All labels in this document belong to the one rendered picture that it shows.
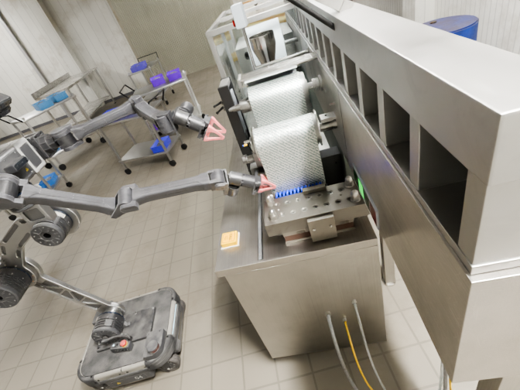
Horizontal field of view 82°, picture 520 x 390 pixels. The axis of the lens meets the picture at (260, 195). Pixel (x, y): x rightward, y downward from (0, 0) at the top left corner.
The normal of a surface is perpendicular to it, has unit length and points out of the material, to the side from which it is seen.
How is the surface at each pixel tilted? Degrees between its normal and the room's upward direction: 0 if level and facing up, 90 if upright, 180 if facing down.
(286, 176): 90
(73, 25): 90
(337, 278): 90
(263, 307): 90
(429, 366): 0
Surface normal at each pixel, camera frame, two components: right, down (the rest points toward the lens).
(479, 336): 0.01, 0.60
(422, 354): -0.29, -0.77
